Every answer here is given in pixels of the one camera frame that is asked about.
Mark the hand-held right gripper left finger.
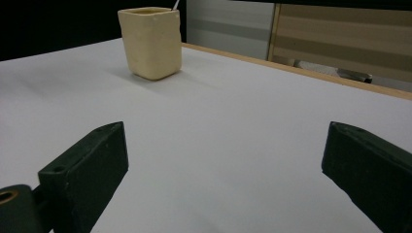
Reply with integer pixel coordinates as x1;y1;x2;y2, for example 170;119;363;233
37;120;130;233

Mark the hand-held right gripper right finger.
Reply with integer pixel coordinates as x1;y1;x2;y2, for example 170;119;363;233
321;120;412;233

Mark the beige square pen holder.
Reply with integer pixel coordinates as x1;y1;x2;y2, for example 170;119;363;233
117;6;183;82

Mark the white table cover sheet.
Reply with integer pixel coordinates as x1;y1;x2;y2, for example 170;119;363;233
0;37;412;233

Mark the wooden desk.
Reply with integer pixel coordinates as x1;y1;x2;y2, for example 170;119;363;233
267;2;412;84

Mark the dark curtain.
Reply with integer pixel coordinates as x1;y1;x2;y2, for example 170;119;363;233
0;0;188;63

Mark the white cabinet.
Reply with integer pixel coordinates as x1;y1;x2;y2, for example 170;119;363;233
186;0;276;61

